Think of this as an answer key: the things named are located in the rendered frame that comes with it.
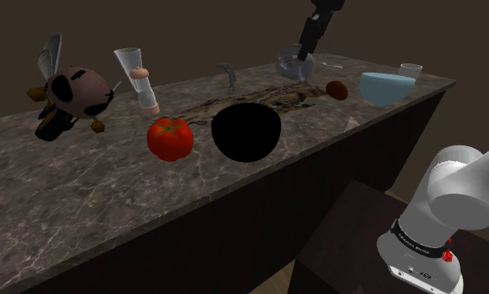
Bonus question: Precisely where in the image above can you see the clear glass bowl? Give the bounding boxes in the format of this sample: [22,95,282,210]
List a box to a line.
[274,43,316,82]

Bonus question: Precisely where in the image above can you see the dark red round fruit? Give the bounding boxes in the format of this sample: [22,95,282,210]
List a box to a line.
[325,80,349,102]

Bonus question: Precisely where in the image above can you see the light blue bowl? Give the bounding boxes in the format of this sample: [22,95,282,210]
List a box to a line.
[359,72,417,107]

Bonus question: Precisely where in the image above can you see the grey curved knife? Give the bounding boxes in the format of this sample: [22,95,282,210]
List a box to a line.
[216,63,238,94]

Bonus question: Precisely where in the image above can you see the white cup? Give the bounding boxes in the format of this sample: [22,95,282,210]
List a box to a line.
[398,63,424,81]

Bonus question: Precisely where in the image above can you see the black bowl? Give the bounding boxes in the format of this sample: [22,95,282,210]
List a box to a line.
[211,102,283,164]

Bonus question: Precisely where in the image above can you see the peach and white pepper mill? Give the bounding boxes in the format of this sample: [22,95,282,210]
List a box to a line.
[130,66,161,118]

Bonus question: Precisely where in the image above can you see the red tomato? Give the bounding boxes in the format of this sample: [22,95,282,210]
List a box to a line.
[146,117,196,163]

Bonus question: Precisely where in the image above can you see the tall clear drinking glass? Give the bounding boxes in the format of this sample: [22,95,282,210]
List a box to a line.
[113,48,145,101]

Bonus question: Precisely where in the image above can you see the pink bee toy figure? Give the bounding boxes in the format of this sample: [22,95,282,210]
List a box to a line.
[27,33,123,143]

